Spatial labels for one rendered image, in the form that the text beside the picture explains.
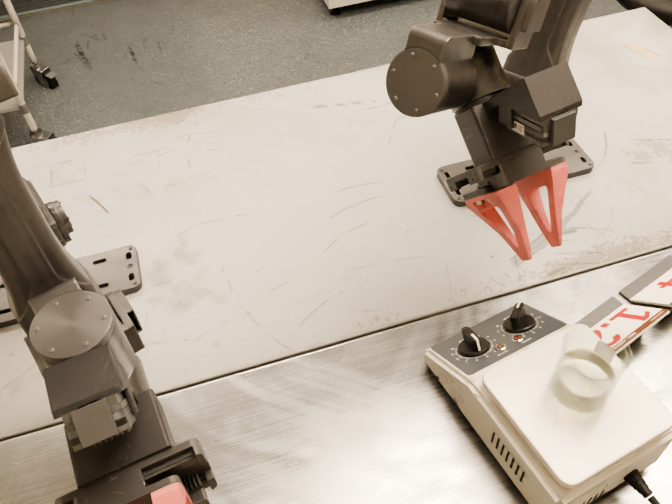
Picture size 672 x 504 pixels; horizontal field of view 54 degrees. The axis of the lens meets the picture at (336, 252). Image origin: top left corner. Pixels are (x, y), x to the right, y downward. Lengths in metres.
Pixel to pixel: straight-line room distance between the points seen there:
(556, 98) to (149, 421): 0.40
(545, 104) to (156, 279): 0.49
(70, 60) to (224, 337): 2.43
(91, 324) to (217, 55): 2.46
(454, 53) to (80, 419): 0.39
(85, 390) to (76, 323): 0.06
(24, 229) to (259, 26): 2.58
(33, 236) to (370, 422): 0.36
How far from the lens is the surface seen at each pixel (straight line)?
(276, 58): 2.83
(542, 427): 0.60
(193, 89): 2.73
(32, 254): 0.54
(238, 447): 0.69
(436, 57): 0.56
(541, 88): 0.56
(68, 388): 0.46
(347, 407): 0.69
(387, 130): 0.98
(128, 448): 0.50
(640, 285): 0.83
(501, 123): 0.62
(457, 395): 0.67
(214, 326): 0.77
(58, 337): 0.49
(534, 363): 0.63
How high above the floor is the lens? 1.51
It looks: 49 degrees down
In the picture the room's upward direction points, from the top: 4 degrees counter-clockwise
